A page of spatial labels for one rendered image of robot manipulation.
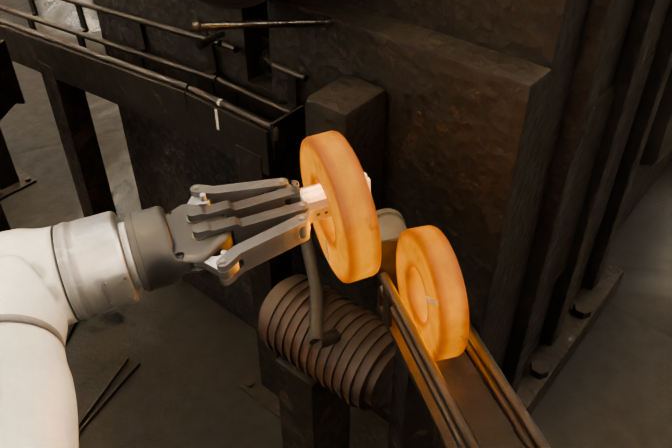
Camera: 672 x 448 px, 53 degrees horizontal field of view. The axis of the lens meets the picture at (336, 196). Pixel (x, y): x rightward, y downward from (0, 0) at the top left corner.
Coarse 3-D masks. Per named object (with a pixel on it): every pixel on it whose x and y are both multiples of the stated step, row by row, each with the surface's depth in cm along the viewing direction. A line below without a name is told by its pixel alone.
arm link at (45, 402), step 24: (0, 336) 51; (24, 336) 52; (48, 336) 54; (0, 360) 49; (24, 360) 50; (48, 360) 51; (0, 384) 47; (24, 384) 48; (48, 384) 49; (72, 384) 53; (0, 408) 46; (24, 408) 47; (48, 408) 48; (72, 408) 51; (0, 432) 45; (24, 432) 45; (48, 432) 47; (72, 432) 49
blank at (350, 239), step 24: (312, 144) 65; (336, 144) 64; (312, 168) 68; (336, 168) 62; (360, 168) 63; (336, 192) 62; (360, 192) 62; (336, 216) 64; (360, 216) 62; (336, 240) 66; (360, 240) 62; (336, 264) 70; (360, 264) 64
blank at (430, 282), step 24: (408, 240) 78; (432, 240) 74; (408, 264) 79; (432, 264) 72; (456, 264) 72; (408, 288) 82; (432, 288) 72; (456, 288) 71; (432, 312) 73; (456, 312) 71; (432, 336) 75; (456, 336) 72
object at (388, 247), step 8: (384, 240) 84; (392, 240) 83; (384, 248) 84; (392, 248) 84; (384, 256) 84; (392, 256) 85; (384, 264) 85; (392, 264) 85; (392, 272) 86; (392, 280) 87
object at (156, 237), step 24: (144, 216) 61; (168, 216) 65; (216, 216) 65; (144, 240) 60; (168, 240) 60; (192, 240) 62; (216, 240) 62; (144, 264) 60; (168, 264) 61; (192, 264) 62; (144, 288) 62
